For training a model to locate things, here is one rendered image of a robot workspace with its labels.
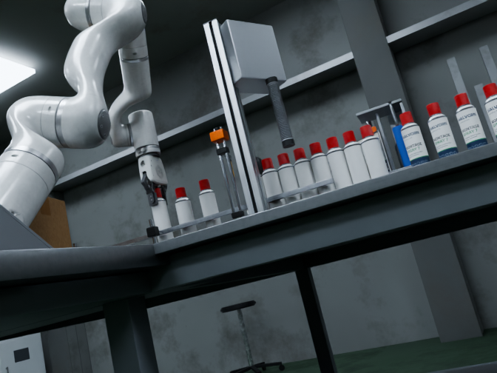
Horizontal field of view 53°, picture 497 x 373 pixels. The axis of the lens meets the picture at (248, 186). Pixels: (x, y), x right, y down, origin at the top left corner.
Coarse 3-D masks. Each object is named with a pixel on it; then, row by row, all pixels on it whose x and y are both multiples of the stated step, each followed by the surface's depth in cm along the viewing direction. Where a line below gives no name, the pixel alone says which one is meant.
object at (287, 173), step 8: (280, 160) 150; (288, 160) 151; (280, 168) 149; (288, 168) 148; (280, 176) 149; (288, 176) 148; (296, 176) 149; (288, 184) 147; (296, 184) 148; (288, 200) 147; (296, 200) 146
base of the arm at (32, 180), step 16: (0, 160) 98; (16, 160) 97; (32, 160) 99; (0, 176) 94; (16, 176) 95; (32, 176) 97; (48, 176) 101; (0, 192) 91; (16, 192) 93; (32, 192) 96; (48, 192) 102; (16, 208) 92; (32, 208) 95
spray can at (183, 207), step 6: (180, 192) 161; (180, 198) 160; (186, 198) 161; (180, 204) 159; (186, 204) 160; (180, 210) 159; (186, 210) 159; (180, 216) 159; (186, 216) 159; (192, 216) 160; (180, 222) 159; (186, 228) 158; (192, 228) 158
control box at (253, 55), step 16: (224, 32) 144; (240, 32) 144; (256, 32) 148; (272, 32) 152; (240, 48) 142; (256, 48) 146; (272, 48) 150; (240, 64) 141; (256, 64) 144; (272, 64) 148; (240, 80) 141; (256, 80) 143
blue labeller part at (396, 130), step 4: (396, 128) 143; (400, 128) 143; (396, 132) 143; (400, 132) 143; (396, 136) 143; (400, 136) 143; (396, 140) 143; (400, 140) 142; (400, 144) 142; (404, 144) 142; (400, 148) 143; (404, 148) 142; (400, 152) 143; (404, 152) 142; (404, 156) 142; (404, 160) 142; (408, 160) 141; (404, 164) 142; (408, 164) 141
